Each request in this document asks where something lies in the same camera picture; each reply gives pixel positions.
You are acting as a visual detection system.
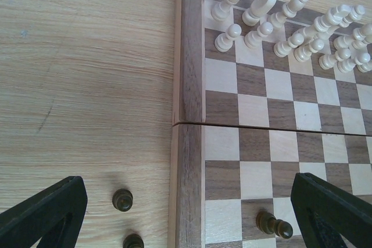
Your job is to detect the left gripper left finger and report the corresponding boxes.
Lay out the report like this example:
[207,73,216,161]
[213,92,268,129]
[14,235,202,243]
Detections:
[1,176,87,247]

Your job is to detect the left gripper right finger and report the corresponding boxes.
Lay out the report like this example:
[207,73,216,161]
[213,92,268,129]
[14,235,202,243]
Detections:
[291,172,371,247]

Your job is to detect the dark piece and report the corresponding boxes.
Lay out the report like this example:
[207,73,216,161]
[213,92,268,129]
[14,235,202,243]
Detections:
[256,211,293,239]

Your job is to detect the dark pawn table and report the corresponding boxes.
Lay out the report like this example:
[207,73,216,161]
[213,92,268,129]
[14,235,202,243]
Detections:
[123,233,144,248]
[112,189,133,212]

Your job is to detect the white pawn front row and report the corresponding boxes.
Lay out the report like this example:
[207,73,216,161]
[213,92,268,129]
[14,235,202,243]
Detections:
[337,52,371,73]

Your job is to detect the white pawn piece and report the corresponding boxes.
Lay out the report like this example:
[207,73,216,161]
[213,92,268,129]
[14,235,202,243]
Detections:
[244,21,274,48]
[273,33,304,57]
[214,24,242,52]
[294,39,324,62]
[319,48,351,70]

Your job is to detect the white rook piece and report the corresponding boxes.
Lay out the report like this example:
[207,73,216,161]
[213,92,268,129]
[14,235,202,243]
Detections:
[211,0,240,22]

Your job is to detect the wooden chess board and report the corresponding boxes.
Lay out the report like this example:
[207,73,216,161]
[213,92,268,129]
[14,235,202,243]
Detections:
[167,0,371,247]

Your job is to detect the white bishop piece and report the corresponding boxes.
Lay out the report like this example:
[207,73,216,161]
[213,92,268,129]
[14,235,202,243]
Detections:
[267,0,308,30]
[333,23,371,50]

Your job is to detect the white queen piece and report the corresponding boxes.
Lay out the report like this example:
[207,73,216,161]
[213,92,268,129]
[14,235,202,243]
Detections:
[294,4,351,44]

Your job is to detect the white king piece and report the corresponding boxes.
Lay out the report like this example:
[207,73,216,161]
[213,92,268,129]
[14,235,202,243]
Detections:
[338,5,366,28]

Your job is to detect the white knight piece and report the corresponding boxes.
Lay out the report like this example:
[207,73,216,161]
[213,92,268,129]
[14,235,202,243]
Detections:
[242,0,277,26]

